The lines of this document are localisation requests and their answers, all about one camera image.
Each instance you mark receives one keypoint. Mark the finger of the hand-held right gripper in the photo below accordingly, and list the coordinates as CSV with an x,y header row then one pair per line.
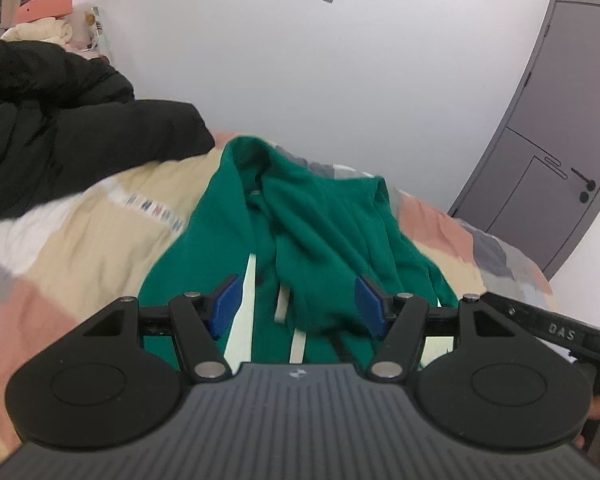
x,y
510,310

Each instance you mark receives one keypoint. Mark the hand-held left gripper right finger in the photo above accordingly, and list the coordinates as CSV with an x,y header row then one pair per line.
x,y
370,306

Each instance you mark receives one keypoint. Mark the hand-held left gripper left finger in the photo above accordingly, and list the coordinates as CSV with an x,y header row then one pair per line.
x,y
225,306

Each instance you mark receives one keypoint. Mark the green hoodie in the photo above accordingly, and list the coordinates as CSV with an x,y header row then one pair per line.
x,y
320,220

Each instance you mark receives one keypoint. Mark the patchwork bed blanket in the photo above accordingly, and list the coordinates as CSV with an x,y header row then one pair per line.
x,y
80,245

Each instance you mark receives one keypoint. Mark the grey door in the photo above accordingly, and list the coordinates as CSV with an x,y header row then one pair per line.
x,y
545,135

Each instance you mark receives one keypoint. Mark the black puffer jacket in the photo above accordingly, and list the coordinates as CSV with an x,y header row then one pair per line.
x,y
55,125

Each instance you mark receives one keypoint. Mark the pink printed cloth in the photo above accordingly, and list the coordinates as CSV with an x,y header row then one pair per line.
x,y
82,30

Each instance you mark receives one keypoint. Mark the cream cloth pile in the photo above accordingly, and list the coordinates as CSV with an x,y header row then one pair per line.
x,y
35,32

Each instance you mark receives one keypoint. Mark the salmon pink folded cloth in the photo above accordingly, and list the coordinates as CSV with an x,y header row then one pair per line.
x,y
42,9

